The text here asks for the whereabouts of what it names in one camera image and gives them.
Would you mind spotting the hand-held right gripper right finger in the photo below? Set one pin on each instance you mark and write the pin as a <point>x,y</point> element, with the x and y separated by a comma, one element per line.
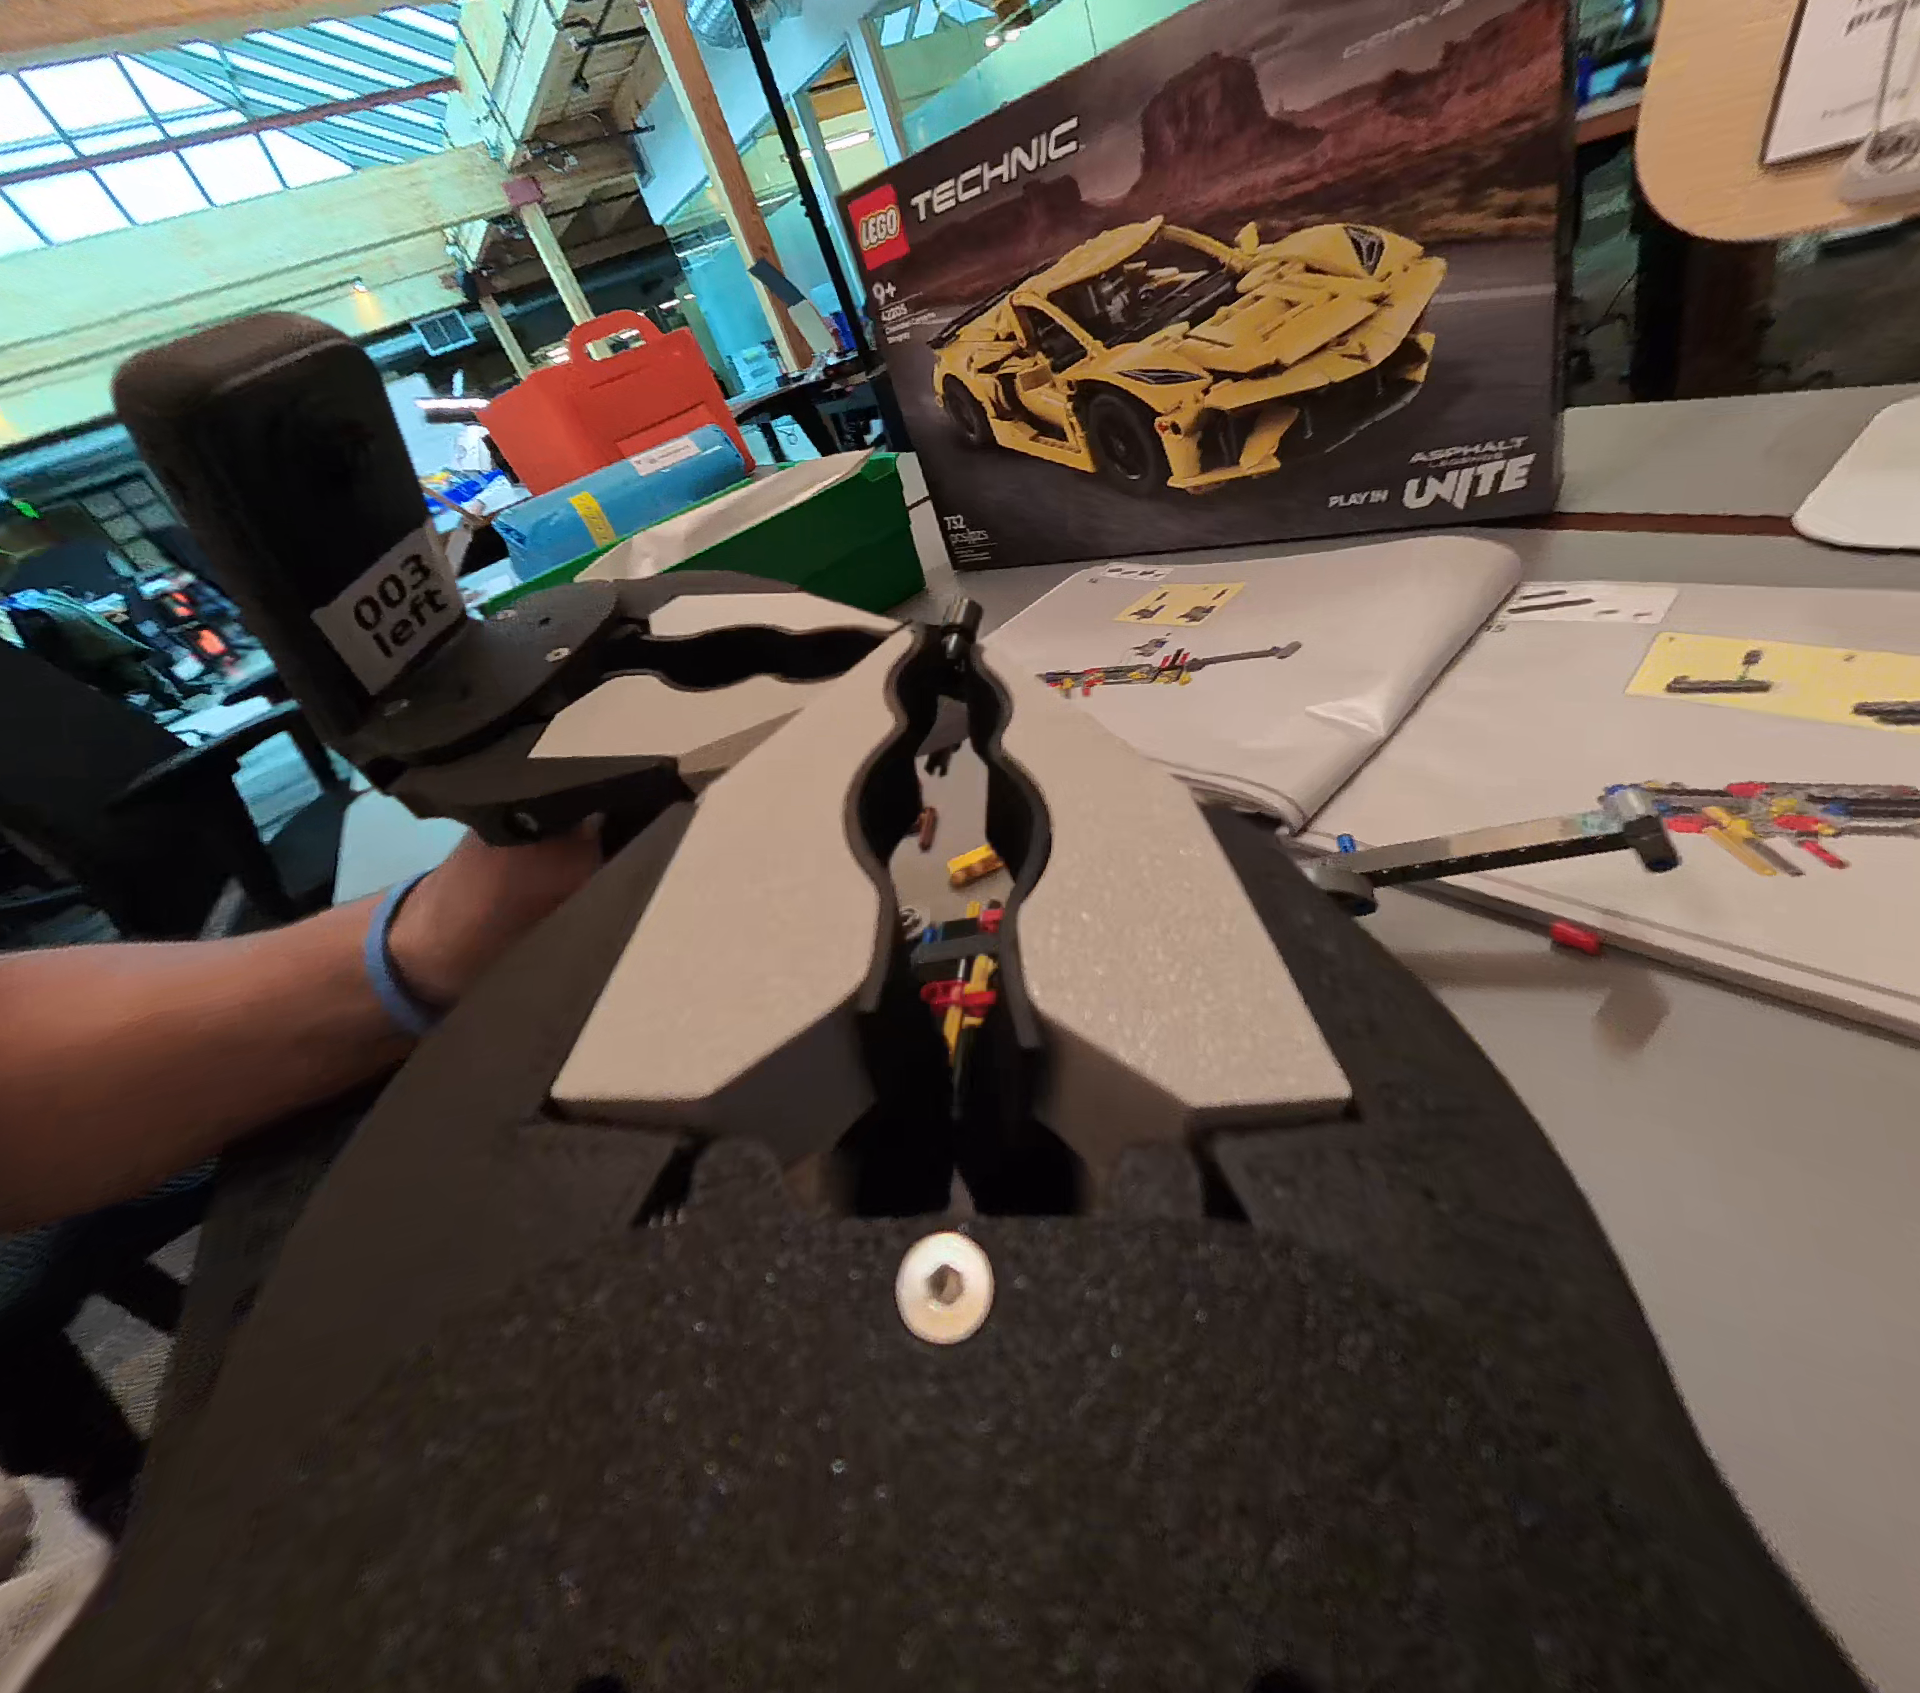
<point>1170,959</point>

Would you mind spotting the red lego pin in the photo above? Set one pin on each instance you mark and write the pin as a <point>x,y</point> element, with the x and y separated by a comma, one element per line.
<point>1574,938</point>

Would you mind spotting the white crumpled paper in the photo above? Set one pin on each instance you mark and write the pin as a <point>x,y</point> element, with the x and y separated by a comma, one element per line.
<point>720,524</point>

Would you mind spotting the person's left forearm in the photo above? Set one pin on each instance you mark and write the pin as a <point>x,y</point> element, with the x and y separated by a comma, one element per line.
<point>181,1049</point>

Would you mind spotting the black lego pin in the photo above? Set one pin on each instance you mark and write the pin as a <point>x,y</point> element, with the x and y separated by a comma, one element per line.
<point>956,648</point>

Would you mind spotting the person's left hand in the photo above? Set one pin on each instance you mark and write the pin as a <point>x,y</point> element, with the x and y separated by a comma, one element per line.
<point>481,914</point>

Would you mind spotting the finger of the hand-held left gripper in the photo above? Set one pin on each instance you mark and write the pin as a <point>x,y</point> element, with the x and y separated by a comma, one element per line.
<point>765,618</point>
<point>661,733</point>

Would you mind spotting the yellow car lego box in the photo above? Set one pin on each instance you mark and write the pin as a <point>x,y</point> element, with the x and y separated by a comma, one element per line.
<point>1275,148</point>

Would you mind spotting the black office chair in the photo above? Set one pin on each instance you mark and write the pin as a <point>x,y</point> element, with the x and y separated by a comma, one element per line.
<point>134,793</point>

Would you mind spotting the yellow lego connector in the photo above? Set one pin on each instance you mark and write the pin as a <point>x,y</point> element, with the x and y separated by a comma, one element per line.
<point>975,863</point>

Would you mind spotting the green plastic bin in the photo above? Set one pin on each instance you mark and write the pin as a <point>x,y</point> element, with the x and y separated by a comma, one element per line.
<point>841,545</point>

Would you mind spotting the open instruction booklet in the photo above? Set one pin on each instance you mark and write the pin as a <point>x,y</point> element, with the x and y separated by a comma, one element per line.
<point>1351,659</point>

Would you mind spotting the blue wristband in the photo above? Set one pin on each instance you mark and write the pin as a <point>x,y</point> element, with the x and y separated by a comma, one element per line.
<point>387,959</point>

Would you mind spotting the grey lego beam assembly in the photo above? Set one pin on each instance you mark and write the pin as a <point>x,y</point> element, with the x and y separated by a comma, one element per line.
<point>1500,845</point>

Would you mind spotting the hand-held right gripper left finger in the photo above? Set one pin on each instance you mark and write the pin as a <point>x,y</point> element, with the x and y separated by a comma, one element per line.
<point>751,944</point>

